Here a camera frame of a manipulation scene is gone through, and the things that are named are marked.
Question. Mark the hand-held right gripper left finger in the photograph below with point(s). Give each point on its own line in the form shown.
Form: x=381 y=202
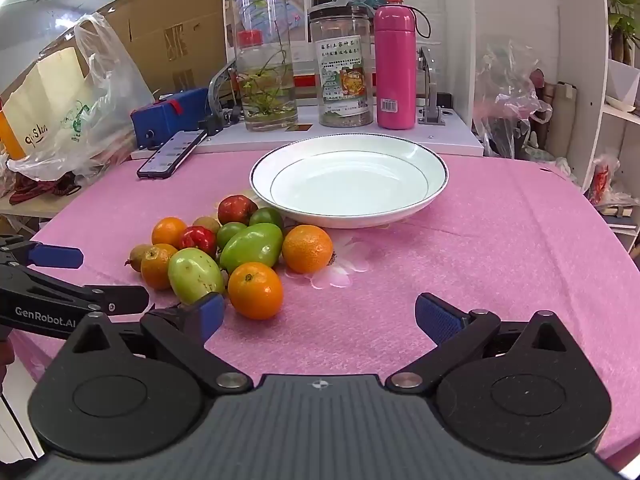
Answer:
x=212 y=311

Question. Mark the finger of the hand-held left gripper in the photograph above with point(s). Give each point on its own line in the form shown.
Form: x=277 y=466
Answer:
x=125 y=299
x=55 y=256

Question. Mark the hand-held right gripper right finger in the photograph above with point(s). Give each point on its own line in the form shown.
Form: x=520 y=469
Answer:
x=434 y=317

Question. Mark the light green apple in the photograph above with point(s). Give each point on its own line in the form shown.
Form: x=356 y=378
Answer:
x=195 y=275

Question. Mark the brown kiwi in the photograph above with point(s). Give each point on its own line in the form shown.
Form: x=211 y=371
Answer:
x=137 y=256

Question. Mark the orange mandarin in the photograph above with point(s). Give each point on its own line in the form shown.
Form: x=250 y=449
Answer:
x=307 y=248
x=169 y=231
x=157 y=266
x=255 y=290

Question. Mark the green tomato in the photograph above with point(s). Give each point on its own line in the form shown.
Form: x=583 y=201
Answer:
x=267 y=216
x=229 y=233

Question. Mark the tan kiwi back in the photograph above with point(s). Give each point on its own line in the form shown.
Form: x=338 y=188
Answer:
x=206 y=223

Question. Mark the dark red apple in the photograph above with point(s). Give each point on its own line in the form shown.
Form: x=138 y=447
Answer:
x=236 y=208

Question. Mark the white plate dark rim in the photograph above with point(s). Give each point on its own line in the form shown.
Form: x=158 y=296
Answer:
x=350 y=185

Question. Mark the red cloth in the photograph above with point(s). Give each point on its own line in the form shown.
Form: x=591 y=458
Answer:
x=45 y=191

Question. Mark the pink tablecloth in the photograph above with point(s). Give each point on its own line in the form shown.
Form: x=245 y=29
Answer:
x=500 y=260

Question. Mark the orange container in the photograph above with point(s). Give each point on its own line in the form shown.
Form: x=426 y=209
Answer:
x=7 y=135

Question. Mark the black smartphone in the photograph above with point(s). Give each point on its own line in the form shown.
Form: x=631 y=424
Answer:
x=167 y=157

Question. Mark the beige paper bag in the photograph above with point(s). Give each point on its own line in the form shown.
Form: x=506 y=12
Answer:
x=45 y=90

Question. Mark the white machine base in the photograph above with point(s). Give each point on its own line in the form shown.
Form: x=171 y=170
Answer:
x=450 y=140

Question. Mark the blue tool box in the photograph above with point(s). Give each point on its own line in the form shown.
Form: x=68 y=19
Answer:
x=165 y=115

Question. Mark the translucent white plastic bag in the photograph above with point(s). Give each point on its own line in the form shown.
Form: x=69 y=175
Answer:
x=117 y=85

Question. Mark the red packet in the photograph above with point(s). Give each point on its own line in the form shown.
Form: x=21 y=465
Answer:
x=602 y=180

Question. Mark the glass vase with plant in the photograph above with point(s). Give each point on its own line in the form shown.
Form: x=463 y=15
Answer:
x=265 y=90

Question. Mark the clear crumpled plastic bag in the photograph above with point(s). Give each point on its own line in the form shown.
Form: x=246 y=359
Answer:
x=505 y=100

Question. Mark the grey metal lever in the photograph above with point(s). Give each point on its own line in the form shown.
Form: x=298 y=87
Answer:
x=429 y=85

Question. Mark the pink water bottle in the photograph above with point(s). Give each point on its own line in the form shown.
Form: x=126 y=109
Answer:
x=395 y=70

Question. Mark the brown cardboard box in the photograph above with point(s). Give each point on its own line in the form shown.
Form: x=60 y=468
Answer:
x=175 y=35

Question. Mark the clear jar black lid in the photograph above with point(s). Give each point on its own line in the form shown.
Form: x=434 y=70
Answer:
x=342 y=75

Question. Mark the green potted plant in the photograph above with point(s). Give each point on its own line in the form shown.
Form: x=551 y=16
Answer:
x=622 y=15

